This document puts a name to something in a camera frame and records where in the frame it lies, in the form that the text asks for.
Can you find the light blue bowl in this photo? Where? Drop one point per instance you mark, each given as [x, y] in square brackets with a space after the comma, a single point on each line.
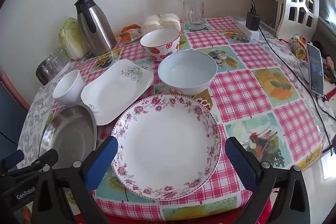
[188, 72]

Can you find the stainless steel thermos jug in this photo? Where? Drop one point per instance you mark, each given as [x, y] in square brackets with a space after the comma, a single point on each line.
[94, 27]

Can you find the white smartphone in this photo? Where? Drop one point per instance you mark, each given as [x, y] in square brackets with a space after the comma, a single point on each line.
[315, 69]

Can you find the bag of steamed buns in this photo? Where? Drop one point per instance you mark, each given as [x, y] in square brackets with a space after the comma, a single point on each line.
[156, 22]

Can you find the orange snack packet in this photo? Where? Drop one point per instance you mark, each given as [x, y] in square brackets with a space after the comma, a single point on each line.
[130, 33]

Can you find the upturned clear glass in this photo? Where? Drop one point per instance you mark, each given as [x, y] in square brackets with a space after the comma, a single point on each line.
[58, 60]

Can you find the white rectangular floral plate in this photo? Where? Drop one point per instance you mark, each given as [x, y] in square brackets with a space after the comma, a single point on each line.
[115, 90]

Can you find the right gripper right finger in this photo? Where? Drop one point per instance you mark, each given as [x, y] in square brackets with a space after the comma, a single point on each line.
[291, 204]

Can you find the clear glass mug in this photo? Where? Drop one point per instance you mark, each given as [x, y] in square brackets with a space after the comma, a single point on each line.
[195, 15]

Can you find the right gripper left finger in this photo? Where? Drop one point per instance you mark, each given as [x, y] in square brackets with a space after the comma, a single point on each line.
[50, 204]

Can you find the napa cabbage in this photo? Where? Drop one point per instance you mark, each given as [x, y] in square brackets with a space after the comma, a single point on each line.
[71, 39]

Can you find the white power strip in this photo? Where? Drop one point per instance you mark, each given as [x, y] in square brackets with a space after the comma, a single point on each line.
[254, 35]

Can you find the glass teapot black handle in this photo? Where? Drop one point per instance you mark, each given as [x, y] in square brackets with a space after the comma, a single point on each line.
[46, 71]

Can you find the grey floral towel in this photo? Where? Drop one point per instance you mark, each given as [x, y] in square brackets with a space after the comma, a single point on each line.
[36, 119]

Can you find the stainless steel round pan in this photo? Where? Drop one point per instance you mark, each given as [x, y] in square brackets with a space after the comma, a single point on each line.
[72, 132]

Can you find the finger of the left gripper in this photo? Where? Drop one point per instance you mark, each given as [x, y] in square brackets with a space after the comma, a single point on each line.
[11, 161]
[49, 158]

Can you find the dark blue refrigerator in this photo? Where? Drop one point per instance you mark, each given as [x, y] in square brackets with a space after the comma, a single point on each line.
[12, 118]

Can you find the strawberry pattern bowl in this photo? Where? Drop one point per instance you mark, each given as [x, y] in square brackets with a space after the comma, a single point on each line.
[160, 44]

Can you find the small white bowl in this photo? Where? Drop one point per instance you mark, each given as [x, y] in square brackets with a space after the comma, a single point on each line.
[68, 90]

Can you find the pink floral round plate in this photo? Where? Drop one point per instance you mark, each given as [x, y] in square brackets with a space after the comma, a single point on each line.
[168, 147]

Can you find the colourful candy roll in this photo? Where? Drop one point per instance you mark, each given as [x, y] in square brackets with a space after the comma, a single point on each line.
[298, 46]

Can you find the black power adapter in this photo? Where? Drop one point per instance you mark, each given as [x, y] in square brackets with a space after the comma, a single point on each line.
[252, 19]

